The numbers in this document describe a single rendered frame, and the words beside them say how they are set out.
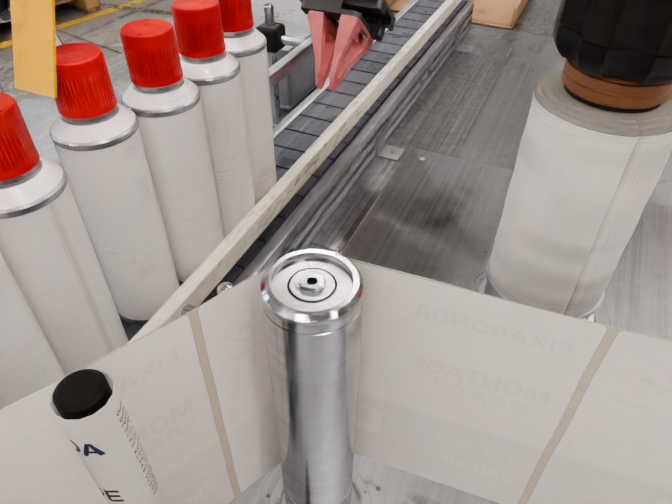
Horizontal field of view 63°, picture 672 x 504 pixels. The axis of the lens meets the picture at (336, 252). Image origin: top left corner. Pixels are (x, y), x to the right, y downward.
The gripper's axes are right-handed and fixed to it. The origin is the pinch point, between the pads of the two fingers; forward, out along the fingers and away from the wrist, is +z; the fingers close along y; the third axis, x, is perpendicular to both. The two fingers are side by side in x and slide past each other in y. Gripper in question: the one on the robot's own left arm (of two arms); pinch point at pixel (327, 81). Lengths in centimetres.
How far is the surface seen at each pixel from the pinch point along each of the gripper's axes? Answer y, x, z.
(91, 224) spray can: -0.7, -29.9, 18.9
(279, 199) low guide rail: 4.3, -13.4, 14.2
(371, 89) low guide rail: 3.9, 4.6, -1.2
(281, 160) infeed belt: -1.2, -3.8, 10.2
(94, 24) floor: -252, 211, -54
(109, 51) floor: -214, 189, -36
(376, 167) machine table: 6.2, 7.5, 7.5
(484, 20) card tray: 6, 52, -29
